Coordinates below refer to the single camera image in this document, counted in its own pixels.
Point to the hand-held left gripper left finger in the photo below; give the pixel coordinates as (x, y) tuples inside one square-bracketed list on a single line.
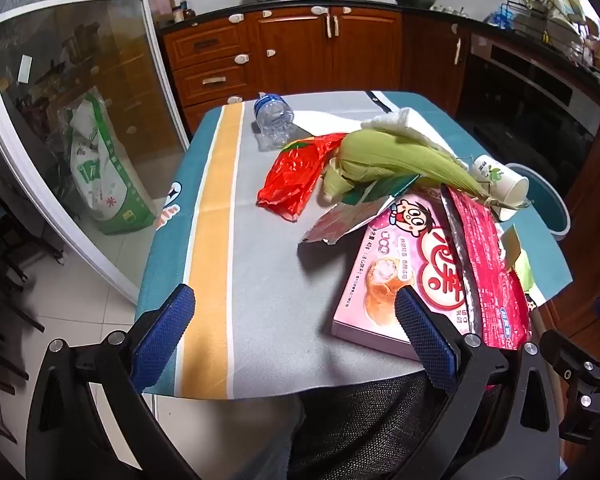
[(162, 325)]

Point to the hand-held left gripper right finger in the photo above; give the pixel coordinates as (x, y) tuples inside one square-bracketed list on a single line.
[(425, 335)]

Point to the red foil snack wrapper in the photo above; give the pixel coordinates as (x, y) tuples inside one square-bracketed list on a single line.
[(485, 260)]

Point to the teal round trash bin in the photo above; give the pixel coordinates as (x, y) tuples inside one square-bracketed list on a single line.
[(550, 200)]

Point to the white paper cup green print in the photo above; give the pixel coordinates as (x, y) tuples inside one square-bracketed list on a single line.
[(500, 180)]

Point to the green corn husk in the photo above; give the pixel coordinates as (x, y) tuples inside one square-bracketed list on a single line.
[(395, 160)]

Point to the red plastic bag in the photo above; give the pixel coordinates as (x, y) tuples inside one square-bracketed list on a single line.
[(295, 175)]

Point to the pink snack box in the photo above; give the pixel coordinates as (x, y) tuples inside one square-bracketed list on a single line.
[(380, 270)]

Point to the yellow green wrapper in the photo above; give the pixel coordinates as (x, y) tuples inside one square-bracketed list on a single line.
[(522, 267)]

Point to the teal grey striped tablecloth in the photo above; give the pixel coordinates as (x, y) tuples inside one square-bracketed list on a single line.
[(260, 260)]

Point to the silver foil wrapper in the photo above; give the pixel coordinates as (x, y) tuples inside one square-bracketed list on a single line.
[(335, 225)]

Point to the white green rice sack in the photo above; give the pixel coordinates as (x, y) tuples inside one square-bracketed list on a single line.
[(105, 180)]

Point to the white paper towel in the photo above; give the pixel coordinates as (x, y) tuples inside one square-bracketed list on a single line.
[(405, 120)]

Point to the black built-in oven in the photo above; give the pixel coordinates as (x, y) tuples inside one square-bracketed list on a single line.
[(525, 105)]

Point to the clear plastic water bottle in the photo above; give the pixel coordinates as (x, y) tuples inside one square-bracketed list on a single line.
[(274, 120)]

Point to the white cabinet latches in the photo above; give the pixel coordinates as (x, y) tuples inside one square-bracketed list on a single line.
[(240, 58)]

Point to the glass sliding door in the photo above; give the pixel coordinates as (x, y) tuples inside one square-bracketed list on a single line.
[(55, 60)]

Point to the wooden kitchen cabinet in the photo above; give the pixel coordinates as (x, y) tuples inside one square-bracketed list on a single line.
[(290, 50)]

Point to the black countertop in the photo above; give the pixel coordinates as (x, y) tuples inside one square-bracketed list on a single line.
[(480, 20)]

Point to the dark chair frame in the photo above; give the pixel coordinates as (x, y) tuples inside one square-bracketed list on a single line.
[(5, 320)]

